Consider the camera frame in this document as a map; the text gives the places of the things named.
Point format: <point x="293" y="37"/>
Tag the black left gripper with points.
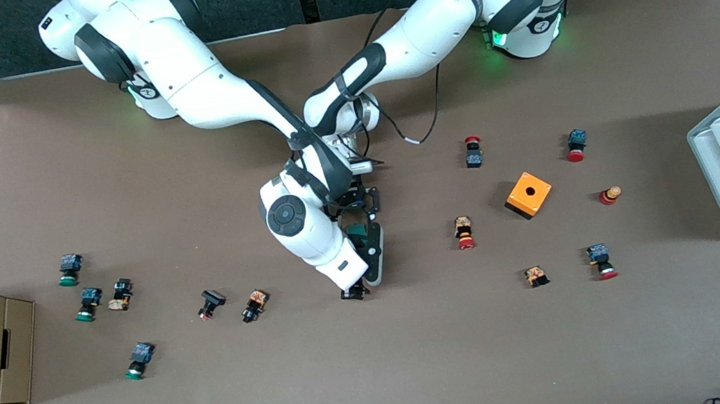
<point x="355" y="200"/>

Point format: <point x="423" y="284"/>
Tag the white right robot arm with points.
<point x="206" y="90"/>

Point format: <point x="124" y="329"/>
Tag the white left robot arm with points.
<point x="434" y="25"/>

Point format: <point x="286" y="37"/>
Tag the brown table cover sheet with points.
<point x="354" y="369"/>

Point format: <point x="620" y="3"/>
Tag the red mushroom button orange block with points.
<point x="464" y="233"/>

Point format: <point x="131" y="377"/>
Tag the red button black body top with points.
<point x="474" y="158"/>

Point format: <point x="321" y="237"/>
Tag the orange contact block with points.
<point x="536" y="276"/>

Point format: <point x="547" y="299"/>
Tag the green mushroom button blue block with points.
<point x="140" y="356"/>
<point x="69" y="264"/>
<point x="89" y="301"/>

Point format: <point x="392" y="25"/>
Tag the red mushroom button blue block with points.
<point x="600" y="257"/>
<point x="577" y="142"/>

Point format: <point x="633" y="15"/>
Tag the red yellow emergency stop head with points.
<point x="609" y="195"/>

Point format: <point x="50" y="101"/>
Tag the black flat head switch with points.
<point x="211" y="300"/>

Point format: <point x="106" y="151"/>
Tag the orange button enclosure box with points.
<point x="529" y="193"/>

